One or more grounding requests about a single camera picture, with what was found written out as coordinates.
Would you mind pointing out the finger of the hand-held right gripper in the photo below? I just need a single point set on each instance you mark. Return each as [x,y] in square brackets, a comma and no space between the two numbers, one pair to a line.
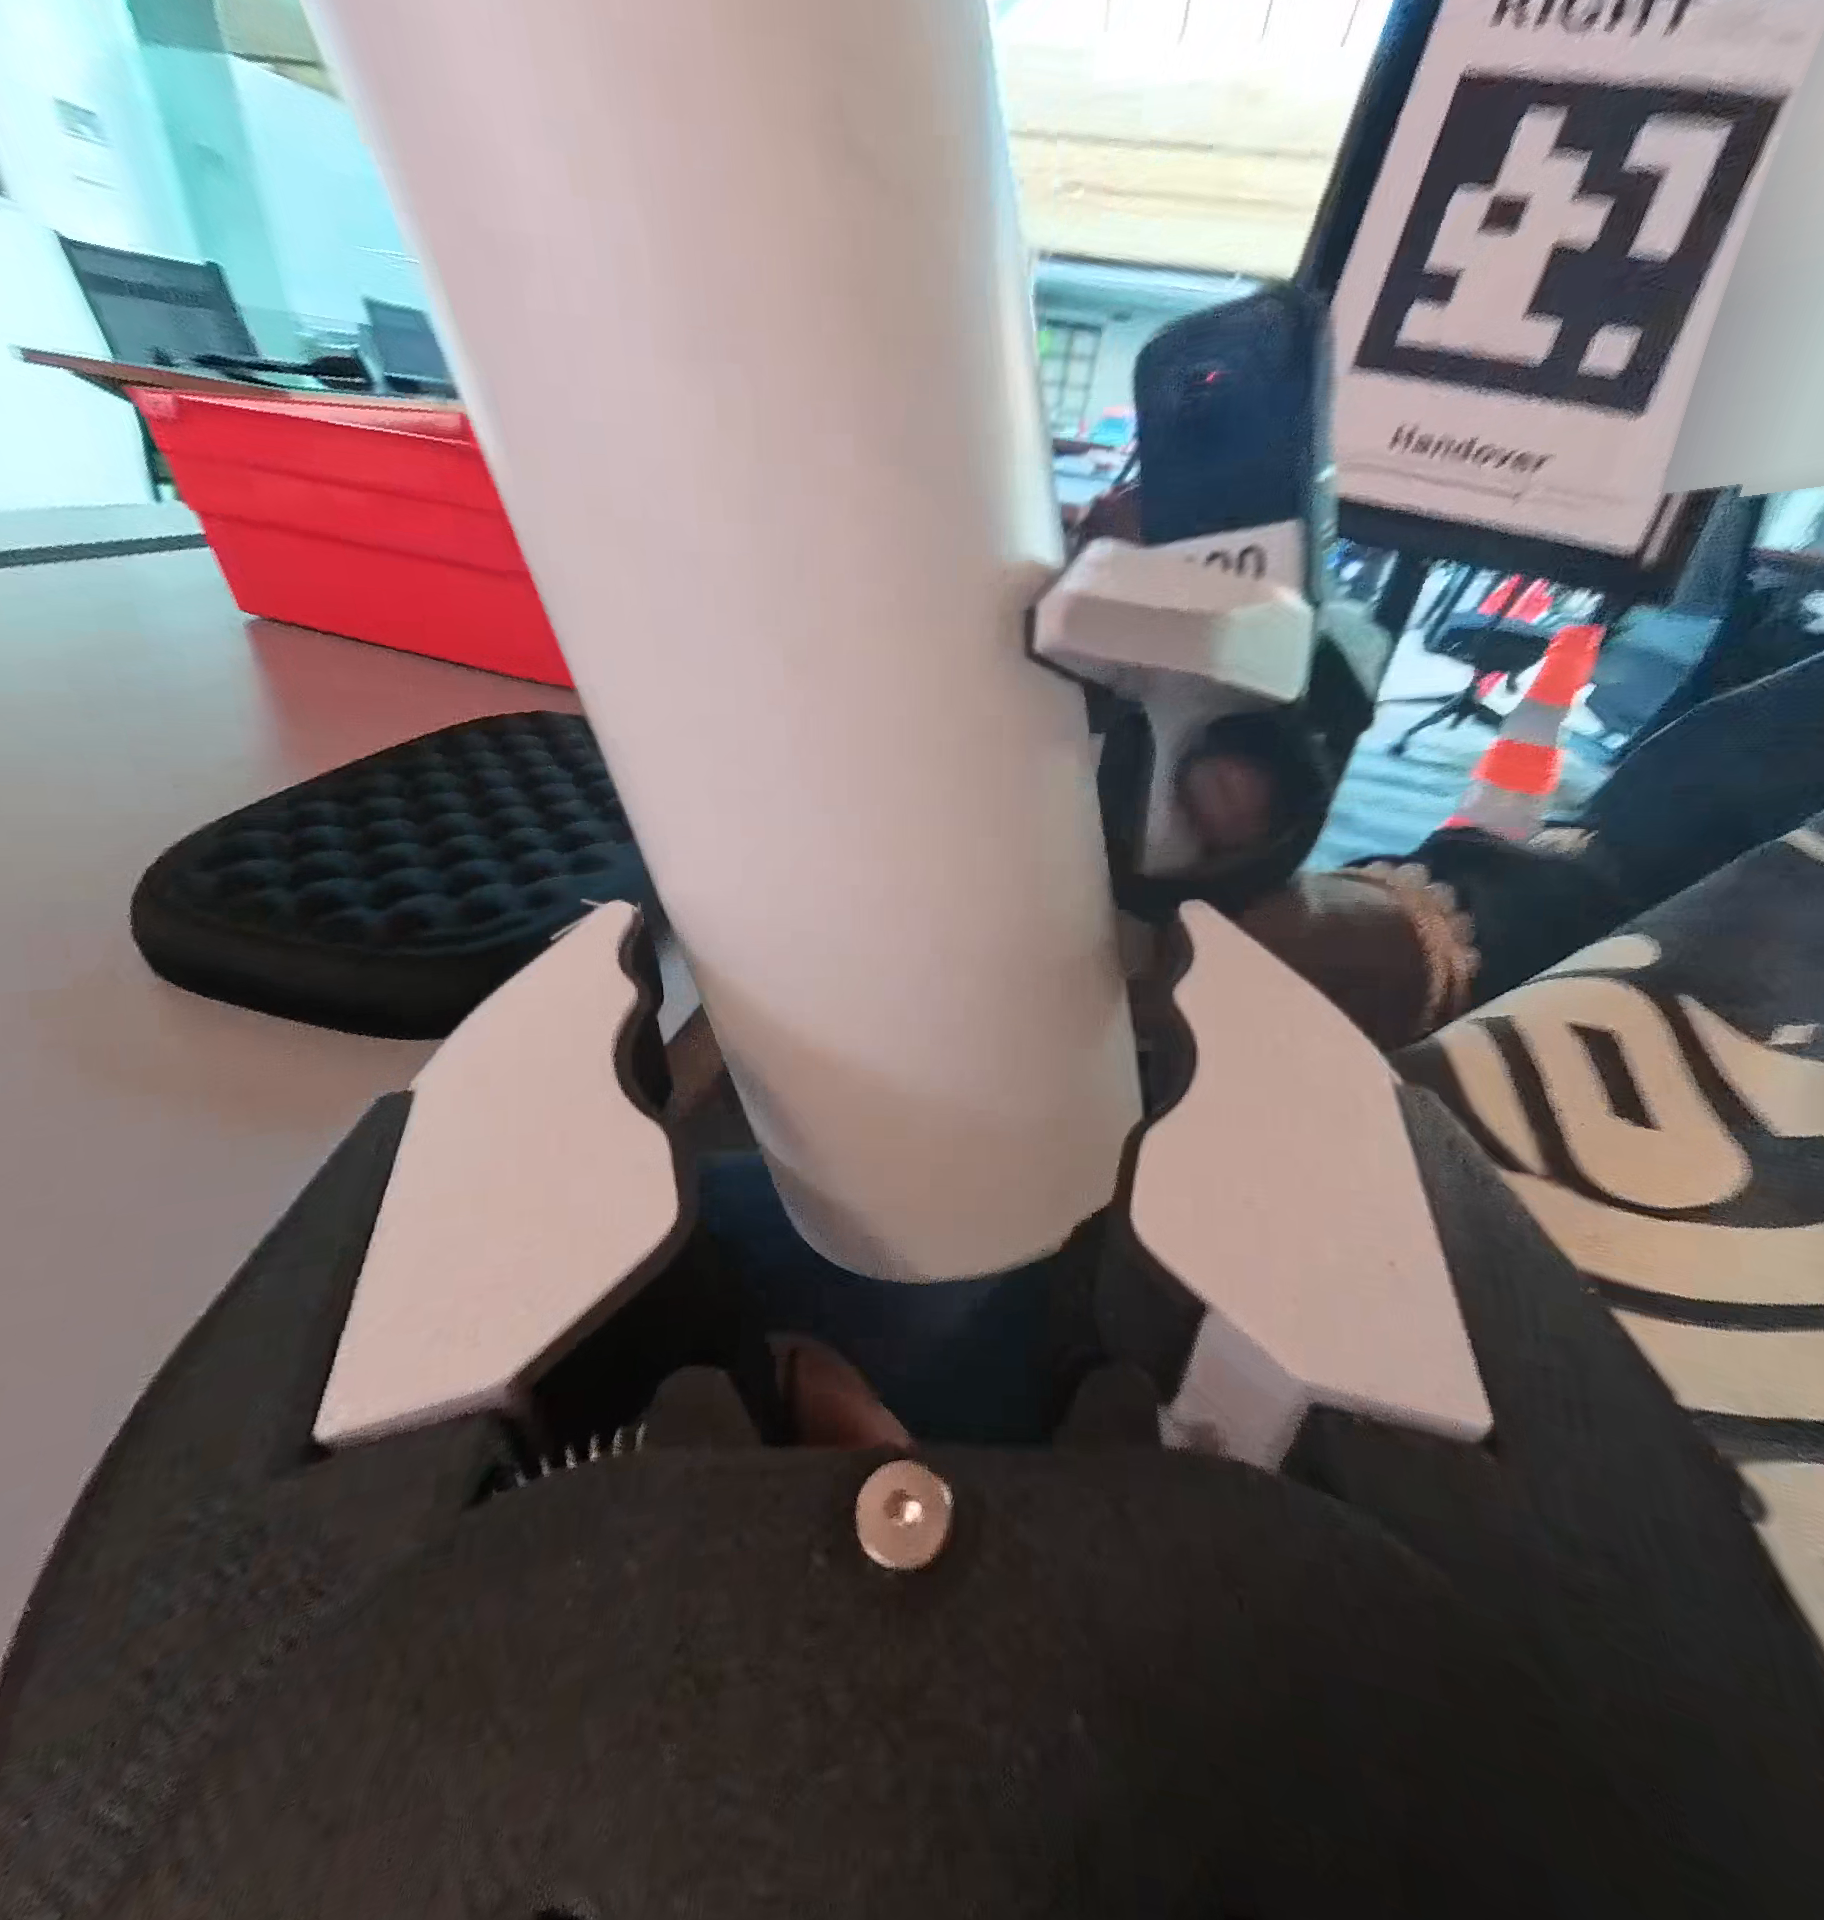
[1183,622]

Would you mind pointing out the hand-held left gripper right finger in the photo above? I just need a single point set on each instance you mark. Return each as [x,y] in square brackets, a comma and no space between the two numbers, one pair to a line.
[1300,1214]

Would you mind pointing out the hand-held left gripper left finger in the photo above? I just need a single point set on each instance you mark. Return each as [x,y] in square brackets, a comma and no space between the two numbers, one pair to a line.
[524,1187]

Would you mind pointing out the red plastic storage bin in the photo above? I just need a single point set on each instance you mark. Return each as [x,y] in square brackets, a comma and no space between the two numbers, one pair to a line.
[359,527]

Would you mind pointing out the person's right forearm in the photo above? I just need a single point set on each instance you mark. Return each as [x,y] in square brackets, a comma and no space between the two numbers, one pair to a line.
[1528,902]

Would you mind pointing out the person's right hand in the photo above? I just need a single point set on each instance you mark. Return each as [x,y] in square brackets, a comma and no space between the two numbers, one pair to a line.
[1363,945]

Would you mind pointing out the black foam pad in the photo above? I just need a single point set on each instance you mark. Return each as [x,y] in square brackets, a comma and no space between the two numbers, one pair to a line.
[401,870]

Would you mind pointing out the person's blue jeans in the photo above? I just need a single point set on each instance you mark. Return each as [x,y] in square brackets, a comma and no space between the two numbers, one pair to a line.
[974,1350]

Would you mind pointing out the black framed marker sign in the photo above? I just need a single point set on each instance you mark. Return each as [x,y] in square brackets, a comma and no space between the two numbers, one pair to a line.
[1528,224]

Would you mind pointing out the orange traffic cone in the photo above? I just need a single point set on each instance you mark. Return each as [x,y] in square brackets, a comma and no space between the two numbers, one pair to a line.
[1535,738]

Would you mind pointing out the black office chair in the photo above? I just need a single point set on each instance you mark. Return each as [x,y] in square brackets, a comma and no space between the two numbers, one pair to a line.
[404,347]
[164,300]

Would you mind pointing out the wooden office desk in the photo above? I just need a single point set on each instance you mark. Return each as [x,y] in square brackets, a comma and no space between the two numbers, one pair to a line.
[222,378]

